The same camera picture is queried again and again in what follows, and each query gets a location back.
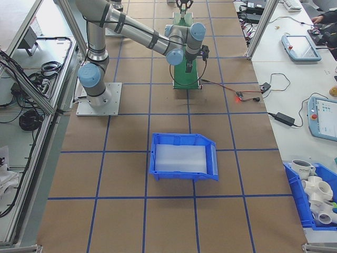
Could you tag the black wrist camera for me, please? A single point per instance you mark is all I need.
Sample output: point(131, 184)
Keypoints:
point(205, 51)

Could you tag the white keyboard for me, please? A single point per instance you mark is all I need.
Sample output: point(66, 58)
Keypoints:
point(292, 5)

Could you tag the light blue teach pendant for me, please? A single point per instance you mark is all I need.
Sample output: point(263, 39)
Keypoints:
point(323, 118)
point(300, 47)

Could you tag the grey metal box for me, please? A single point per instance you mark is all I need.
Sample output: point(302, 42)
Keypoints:
point(27, 39)

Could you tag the black sleeved forearm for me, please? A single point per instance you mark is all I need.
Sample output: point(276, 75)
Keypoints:
point(330, 16)

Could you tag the small black box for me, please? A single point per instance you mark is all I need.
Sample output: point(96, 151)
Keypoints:
point(266, 87)

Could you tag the metal V-shaped frame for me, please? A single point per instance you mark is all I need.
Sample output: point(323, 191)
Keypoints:
point(75, 33)

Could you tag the green conveyor belt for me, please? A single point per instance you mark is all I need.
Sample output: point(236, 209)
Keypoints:
point(185, 79)

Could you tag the small black connector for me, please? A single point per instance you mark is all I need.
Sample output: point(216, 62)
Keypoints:
point(256, 99)

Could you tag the yellow round object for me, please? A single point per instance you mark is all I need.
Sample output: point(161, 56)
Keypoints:
point(333, 92)

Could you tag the black power adapter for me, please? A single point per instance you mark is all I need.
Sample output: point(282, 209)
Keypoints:
point(285, 118)

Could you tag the small circuit board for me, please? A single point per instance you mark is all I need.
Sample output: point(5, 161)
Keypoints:
point(239, 94)

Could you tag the white cloth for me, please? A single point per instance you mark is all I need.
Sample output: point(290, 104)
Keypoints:
point(6, 174)

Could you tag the person bare hand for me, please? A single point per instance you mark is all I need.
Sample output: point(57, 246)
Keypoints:
point(318, 19)

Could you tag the aluminium frame post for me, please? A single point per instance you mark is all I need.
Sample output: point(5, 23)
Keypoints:
point(260, 29)

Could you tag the blue bin with white parts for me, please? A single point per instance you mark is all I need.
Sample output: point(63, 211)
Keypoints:
point(297, 200)

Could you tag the white pipe fitting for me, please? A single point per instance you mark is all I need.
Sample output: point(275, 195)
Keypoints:
point(323, 217)
point(316, 187)

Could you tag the blue storage bin foam liner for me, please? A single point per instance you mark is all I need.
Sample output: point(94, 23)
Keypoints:
point(184, 176)

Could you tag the white square base plate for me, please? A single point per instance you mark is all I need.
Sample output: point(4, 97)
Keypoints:
point(113, 105)

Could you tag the white printed mug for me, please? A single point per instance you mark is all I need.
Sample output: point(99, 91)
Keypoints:
point(301, 168)

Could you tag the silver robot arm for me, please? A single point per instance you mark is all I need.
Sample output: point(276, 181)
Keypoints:
point(137, 31)

